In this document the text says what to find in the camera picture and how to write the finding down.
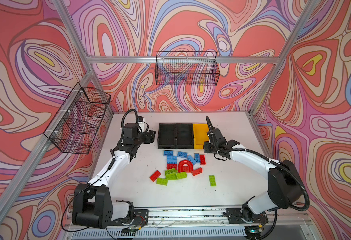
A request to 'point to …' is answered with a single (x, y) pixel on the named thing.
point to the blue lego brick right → (197, 157)
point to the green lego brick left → (162, 181)
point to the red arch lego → (190, 167)
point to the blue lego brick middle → (182, 154)
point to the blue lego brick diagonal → (192, 160)
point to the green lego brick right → (181, 175)
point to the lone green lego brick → (212, 180)
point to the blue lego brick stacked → (171, 159)
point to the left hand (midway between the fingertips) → (152, 130)
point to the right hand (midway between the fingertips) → (208, 149)
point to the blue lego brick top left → (168, 153)
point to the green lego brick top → (171, 174)
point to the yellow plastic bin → (200, 135)
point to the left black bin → (166, 137)
